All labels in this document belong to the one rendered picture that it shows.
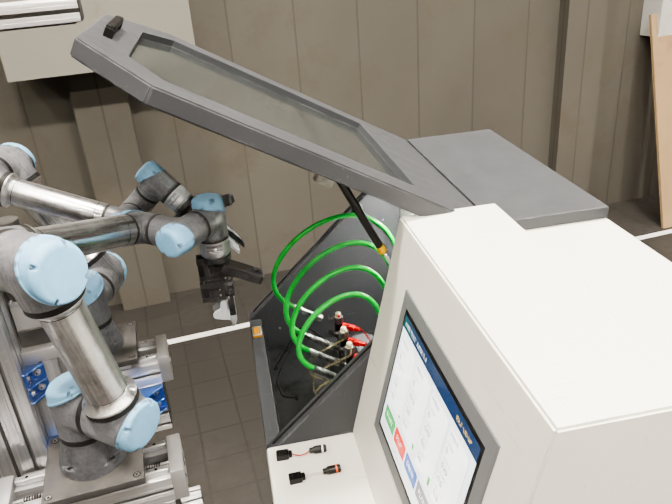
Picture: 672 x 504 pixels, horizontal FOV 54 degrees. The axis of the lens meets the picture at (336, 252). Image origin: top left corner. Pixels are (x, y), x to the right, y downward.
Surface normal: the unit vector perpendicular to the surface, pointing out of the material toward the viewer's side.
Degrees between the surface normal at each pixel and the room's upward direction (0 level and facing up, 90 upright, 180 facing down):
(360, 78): 90
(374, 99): 90
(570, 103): 90
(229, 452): 0
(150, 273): 90
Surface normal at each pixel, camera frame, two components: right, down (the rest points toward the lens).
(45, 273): 0.85, 0.04
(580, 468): 0.18, 0.42
